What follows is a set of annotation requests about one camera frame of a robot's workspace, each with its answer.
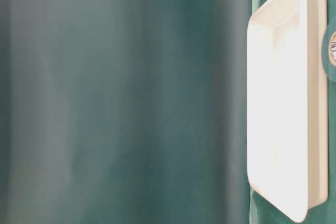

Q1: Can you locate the green tape roll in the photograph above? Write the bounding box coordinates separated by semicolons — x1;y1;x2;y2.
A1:
321;16;336;82

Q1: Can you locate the white plastic tray case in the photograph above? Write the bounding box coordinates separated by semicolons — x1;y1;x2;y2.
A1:
247;0;329;222

